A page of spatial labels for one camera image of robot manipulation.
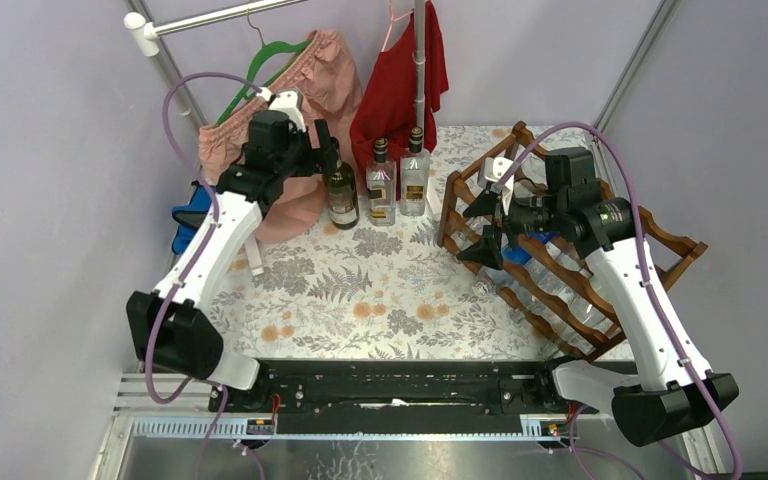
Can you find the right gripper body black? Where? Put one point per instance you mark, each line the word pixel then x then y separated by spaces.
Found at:
pixel 535 214

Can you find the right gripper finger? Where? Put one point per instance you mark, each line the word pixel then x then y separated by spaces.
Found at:
pixel 487 203
pixel 486 251

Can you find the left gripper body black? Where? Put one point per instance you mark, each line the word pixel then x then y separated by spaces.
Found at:
pixel 299 159

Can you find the small clear glass bottle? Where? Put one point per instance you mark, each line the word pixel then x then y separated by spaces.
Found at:
pixel 464 238

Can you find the clear glass flask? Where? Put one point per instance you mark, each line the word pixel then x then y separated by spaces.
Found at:
pixel 530 180

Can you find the small clear bottle bluish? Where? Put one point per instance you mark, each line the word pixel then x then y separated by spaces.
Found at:
pixel 576 326

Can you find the dark green wine bottle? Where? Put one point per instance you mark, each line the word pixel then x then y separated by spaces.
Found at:
pixel 342 200

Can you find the clear glass wine bottle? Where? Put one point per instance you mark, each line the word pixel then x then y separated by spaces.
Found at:
pixel 570 258

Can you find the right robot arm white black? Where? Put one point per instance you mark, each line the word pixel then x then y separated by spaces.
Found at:
pixel 674 389

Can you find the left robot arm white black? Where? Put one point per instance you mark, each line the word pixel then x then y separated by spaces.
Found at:
pixel 169 325

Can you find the white fabric strip by rack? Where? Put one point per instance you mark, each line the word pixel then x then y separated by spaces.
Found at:
pixel 433 200

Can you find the clear square liquor bottle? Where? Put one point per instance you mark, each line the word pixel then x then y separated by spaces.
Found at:
pixel 381 184

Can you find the wooden wine rack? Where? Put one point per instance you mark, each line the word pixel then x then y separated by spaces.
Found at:
pixel 458 193

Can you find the clear bottle black gold cap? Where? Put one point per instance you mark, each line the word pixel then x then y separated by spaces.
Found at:
pixel 414 175

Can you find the red garment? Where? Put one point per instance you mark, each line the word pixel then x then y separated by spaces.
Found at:
pixel 388 107

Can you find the pink skirt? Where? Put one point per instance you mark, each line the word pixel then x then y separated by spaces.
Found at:
pixel 326 76

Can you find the floral table mat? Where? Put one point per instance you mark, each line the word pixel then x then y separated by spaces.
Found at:
pixel 373 292

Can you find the blue black bag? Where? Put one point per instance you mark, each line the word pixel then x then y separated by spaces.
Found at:
pixel 189 218

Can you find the pink clothes hanger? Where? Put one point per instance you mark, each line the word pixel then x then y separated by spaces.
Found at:
pixel 398 15

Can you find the vertical metal pole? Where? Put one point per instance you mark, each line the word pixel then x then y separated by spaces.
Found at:
pixel 419 57

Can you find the metal clothes rail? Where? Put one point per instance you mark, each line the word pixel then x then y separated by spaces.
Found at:
pixel 222 36

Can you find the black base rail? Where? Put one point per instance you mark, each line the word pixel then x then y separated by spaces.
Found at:
pixel 396 397

